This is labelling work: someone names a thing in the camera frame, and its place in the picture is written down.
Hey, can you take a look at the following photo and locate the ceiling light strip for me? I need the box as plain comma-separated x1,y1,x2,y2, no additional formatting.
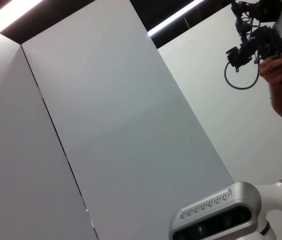
147,0,204,37
0,0,43,33

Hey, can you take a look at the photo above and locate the black looped cable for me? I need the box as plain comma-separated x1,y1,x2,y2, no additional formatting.
223,48,261,89

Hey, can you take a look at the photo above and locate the person's hand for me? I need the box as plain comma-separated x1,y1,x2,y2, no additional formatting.
259,48,282,86

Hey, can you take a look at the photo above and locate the silver head depth camera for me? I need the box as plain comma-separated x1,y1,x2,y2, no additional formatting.
168,181,262,240

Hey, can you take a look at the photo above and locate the white robot neck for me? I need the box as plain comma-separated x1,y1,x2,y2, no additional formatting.
252,168,282,240

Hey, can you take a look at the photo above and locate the black handheld controller rig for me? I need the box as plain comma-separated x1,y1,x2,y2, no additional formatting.
225,0,282,73

